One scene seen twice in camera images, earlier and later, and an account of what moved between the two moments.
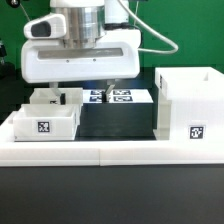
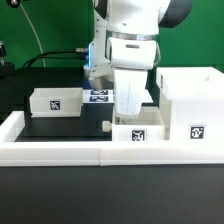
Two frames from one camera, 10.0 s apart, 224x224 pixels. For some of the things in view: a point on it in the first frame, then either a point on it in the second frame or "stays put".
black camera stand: [7, 71] stays put
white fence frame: [105, 152] stays put
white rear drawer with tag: [46, 96] stays put
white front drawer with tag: [46, 122] to [150, 126]
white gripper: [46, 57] to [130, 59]
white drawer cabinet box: [191, 104] stays put
